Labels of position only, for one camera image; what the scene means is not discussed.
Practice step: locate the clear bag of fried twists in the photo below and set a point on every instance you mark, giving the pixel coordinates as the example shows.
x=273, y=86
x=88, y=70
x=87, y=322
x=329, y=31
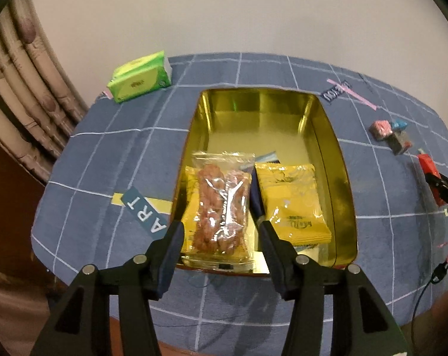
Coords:
x=222, y=207

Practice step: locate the red snack packet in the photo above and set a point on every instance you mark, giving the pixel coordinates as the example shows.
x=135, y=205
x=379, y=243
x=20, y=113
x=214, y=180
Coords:
x=431, y=175

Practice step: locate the yellow snack packet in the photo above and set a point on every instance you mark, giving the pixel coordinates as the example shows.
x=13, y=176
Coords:
x=292, y=204
x=188, y=211

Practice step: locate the pink floral candy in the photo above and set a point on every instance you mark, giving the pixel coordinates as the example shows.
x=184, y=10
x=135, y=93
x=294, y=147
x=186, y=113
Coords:
x=381, y=130

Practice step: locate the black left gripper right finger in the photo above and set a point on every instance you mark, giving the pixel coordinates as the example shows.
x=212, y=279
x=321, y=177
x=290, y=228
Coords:
x=362, y=323

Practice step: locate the navy blue snack packet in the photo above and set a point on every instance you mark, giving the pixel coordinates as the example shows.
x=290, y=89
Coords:
x=256, y=204

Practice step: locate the beige patterned curtain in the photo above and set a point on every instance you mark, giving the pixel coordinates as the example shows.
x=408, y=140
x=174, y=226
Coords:
x=39, y=110

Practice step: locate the blue checked tablecloth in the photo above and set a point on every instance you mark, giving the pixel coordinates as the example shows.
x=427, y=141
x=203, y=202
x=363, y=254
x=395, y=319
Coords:
x=402, y=234

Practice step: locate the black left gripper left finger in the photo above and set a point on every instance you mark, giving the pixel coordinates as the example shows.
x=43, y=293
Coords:
x=79, y=323

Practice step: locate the gold and maroon toffee tin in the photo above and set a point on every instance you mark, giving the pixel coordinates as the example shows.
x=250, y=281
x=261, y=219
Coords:
x=277, y=125

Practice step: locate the green tissue pack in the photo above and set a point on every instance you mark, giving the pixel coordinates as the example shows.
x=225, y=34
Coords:
x=140, y=76

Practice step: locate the dark sesame snack bar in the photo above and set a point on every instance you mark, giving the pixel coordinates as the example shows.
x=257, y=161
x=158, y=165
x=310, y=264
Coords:
x=399, y=142

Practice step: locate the teal wrapped candy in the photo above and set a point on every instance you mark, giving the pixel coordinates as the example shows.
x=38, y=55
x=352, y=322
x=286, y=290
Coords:
x=398, y=125

